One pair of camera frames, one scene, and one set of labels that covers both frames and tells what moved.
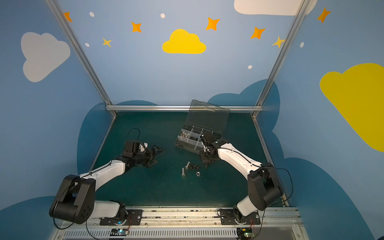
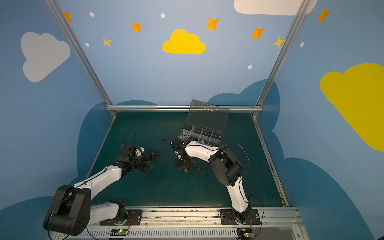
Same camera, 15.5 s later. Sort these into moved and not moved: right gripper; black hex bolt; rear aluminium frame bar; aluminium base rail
Moved: right gripper
Not moved: aluminium base rail; black hex bolt; rear aluminium frame bar
